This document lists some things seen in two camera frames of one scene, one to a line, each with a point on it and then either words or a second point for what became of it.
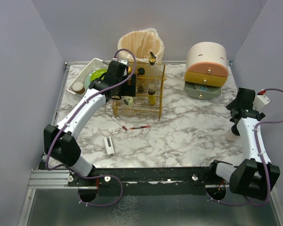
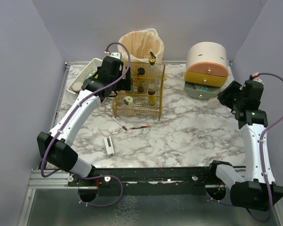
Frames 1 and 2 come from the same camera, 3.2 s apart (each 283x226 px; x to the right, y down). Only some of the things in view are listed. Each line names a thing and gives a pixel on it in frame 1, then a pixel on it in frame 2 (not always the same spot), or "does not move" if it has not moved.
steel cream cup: x=78 y=87 does not move
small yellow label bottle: x=152 y=96 does not move
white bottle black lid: x=233 y=135 -> x=213 y=103
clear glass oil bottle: x=152 y=74 does not move
